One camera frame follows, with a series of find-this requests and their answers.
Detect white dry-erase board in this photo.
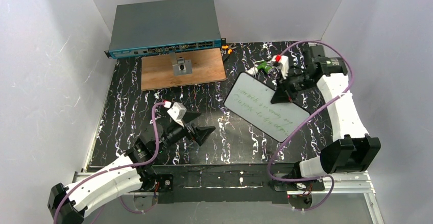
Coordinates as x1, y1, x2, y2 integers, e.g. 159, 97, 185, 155
224, 72, 309, 142

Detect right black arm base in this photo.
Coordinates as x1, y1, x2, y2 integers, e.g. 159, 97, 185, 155
269, 162, 325, 212

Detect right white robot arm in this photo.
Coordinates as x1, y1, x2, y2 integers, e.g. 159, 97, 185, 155
271, 46, 381, 180

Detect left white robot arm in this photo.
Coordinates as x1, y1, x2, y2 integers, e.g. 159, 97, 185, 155
47, 112, 215, 223

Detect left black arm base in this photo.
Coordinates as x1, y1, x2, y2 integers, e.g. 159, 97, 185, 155
128, 173, 174, 193

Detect green white marker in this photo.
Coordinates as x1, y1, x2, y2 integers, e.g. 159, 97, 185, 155
246, 61, 272, 76

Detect brown wooden board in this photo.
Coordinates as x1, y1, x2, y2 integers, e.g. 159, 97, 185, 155
141, 48, 226, 91

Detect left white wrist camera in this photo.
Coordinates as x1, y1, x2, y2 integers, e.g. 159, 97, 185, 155
167, 102, 186, 121

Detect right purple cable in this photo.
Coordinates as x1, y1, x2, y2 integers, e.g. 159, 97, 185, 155
266, 40, 355, 211

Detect purple cable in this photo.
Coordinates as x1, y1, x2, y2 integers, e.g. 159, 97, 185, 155
53, 101, 172, 224
266, 40, 355, 211

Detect grey metal bracket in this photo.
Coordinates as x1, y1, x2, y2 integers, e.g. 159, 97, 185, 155
170, 53, 193, 76

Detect orange handled pliers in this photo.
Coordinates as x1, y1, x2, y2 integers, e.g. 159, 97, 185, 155
222, 43, 236, 62

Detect grey network switch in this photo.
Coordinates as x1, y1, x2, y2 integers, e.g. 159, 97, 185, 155
105, 0, 225, 59

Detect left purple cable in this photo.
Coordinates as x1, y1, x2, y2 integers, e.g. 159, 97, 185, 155
53, 101, 172, 224

